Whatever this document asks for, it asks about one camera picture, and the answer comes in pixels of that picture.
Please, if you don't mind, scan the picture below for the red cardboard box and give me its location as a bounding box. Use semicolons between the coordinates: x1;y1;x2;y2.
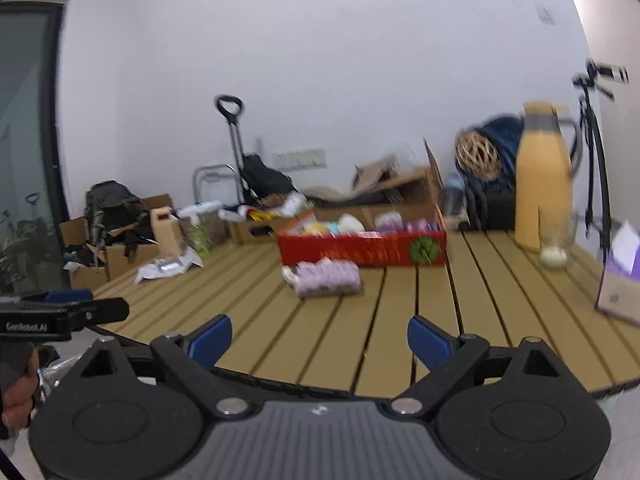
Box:
277;208;447;268

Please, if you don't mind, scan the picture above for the brown cardboard box with handle hole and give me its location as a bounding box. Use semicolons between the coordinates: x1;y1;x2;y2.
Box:
229;214;302;244

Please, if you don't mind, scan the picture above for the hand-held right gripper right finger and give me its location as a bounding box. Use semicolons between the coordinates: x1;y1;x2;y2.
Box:
383;315;569;417

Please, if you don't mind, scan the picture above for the black backpack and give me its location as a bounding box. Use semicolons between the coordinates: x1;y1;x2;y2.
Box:
84;181;152;252

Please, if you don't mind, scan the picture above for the green soap bottle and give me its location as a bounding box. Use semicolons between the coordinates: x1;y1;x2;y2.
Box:
192;219;211;257

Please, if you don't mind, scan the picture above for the black bicycle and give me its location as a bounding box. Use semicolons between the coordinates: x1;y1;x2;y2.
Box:
571;59;632;257

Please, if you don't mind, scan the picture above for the white crumpled wrap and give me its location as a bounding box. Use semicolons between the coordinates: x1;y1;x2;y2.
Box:
136;249;204;284

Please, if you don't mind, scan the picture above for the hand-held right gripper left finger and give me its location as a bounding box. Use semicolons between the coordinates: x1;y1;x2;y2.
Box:
74;313;259;417

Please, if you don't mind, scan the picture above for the person's left hand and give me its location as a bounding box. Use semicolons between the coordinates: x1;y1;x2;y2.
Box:
2;347;41;431

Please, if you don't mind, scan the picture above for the large open cardboard box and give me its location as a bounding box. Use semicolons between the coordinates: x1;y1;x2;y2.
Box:
299;137;444;221

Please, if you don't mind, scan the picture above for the purple soft cloth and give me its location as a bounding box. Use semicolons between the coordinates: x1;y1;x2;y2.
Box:
374;211;405;234

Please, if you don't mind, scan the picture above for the crumpled cardboard piece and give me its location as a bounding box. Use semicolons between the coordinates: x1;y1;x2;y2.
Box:
352;156;402;191

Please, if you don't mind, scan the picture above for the clear plastic grain container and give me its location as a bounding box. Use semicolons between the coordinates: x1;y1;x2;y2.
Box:
177;200;232;254

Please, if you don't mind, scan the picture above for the woven rattan ball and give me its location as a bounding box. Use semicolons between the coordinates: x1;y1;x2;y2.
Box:
456;131;502;181

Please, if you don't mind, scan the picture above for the purple snack packet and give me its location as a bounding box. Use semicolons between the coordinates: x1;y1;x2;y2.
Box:
281;258;362;299

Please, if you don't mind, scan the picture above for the purple tissue box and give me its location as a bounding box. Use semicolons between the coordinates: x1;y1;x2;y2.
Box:
594;219;640;327

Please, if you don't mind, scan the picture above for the metal folding stool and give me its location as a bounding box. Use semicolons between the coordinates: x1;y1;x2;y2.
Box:
192;164;237;207

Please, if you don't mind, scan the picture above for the dark blue bag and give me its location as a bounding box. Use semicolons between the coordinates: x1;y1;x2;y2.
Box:
456;116;524;196

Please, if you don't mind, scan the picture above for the yellow thermos jug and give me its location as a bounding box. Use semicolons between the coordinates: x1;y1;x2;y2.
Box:
514;102;584;254

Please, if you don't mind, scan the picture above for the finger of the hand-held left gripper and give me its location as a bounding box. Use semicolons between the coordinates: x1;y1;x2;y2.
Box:
67;297;131;334
20;288;95;305

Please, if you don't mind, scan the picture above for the black trolley handle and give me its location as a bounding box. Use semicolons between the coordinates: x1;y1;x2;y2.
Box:
214;94;246;202

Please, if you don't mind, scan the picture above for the black trolley bag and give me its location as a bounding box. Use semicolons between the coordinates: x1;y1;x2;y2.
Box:
239;154;297;202

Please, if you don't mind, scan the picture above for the white tube bottle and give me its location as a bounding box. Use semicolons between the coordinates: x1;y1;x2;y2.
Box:
281;192;309;216

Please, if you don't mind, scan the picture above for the light wooden box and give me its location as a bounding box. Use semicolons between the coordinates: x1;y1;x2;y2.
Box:
149;206;184;257

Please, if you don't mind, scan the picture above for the white wall socket strip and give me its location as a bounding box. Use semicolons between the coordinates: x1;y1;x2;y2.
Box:
272;147;327;169

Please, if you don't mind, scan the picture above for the clear glass cup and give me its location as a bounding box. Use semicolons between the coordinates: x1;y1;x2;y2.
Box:
539;214;577;269

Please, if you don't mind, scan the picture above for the dark glass door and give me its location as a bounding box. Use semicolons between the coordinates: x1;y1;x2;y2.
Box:
0;2;69;297

